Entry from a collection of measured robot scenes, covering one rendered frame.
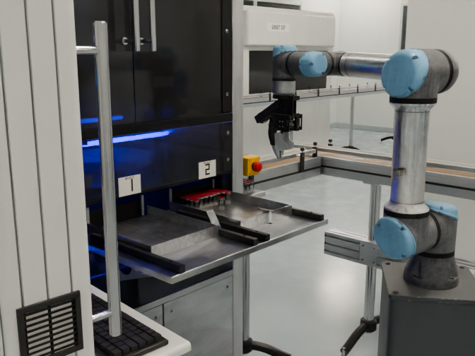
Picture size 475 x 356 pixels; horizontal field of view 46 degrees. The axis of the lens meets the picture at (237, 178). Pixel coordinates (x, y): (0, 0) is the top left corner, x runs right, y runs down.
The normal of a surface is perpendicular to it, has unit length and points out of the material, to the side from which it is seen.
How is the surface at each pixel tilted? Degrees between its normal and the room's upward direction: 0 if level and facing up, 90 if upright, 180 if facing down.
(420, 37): 90
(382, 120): 90
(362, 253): 90
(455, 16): 90
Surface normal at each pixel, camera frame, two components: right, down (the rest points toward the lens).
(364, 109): -0.68, 0.16
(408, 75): -0.81, 0.00
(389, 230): -0.79, 0.26
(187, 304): 0.73, 0.15
